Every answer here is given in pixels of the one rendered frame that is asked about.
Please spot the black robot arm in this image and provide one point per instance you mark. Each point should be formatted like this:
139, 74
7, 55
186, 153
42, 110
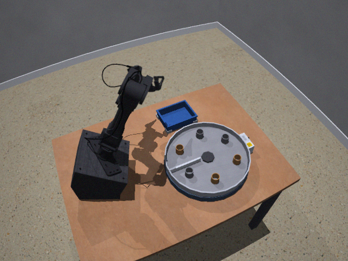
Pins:
134, 92

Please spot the bronze bushing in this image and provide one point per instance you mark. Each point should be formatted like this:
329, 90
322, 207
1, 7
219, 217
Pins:
215, 175
235, 161
179, 152

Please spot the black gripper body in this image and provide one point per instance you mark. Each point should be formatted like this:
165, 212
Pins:
155, 87

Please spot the grey round turntable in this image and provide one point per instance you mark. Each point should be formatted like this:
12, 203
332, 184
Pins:
207, 156

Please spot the grey metal bushing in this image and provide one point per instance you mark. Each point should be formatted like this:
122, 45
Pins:
200, 133
189, 169
226, 138

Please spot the blue open crate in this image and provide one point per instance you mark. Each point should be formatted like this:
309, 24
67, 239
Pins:
177, 115

